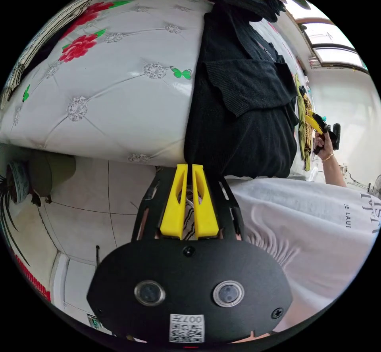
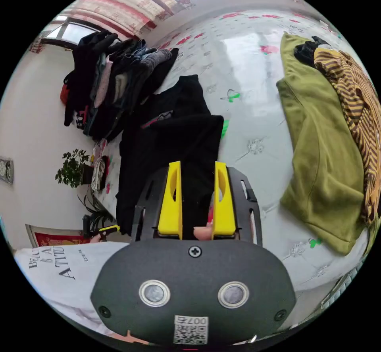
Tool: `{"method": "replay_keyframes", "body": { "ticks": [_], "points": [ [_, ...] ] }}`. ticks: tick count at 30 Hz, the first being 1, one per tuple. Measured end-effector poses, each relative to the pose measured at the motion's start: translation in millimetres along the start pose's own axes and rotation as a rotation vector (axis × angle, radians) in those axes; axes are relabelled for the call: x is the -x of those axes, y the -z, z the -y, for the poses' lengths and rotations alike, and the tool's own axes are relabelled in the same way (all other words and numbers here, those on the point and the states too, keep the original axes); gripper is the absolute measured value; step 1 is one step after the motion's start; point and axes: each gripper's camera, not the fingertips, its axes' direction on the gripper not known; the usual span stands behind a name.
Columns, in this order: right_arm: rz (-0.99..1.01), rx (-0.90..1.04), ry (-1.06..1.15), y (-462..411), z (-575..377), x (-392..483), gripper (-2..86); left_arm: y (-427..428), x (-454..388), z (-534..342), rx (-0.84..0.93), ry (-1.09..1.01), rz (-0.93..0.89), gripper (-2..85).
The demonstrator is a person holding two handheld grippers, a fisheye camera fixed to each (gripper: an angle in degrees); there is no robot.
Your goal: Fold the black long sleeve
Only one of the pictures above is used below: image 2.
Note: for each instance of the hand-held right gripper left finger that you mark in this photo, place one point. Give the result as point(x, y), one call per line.
point(170, 209)

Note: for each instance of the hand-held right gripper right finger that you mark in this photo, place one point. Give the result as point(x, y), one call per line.
point(223, 212)

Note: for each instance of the black long sleeve shirt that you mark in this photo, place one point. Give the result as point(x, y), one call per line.
point(178, 138)

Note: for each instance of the person's left hand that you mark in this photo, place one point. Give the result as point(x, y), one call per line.
point(96, 238)

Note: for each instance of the person's right hand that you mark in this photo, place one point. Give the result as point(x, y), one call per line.
point(203, 232)

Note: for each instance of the striped cloth bag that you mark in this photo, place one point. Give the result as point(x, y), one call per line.
point(98, 174)

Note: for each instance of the person's body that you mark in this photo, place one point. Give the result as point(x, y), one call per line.
point(59, 277)

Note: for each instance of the green potted plant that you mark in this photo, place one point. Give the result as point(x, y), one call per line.
point(73, 169)

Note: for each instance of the pile of green and striped clothes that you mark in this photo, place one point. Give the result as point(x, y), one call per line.
point(318, 149)

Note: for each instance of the pile of dark clothes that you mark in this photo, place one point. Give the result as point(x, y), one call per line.
point(119, 90)

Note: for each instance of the pink patterned curtain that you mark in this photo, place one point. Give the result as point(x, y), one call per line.
point(125, 4)

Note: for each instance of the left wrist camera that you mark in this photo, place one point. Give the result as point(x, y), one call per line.
point(86, 226)

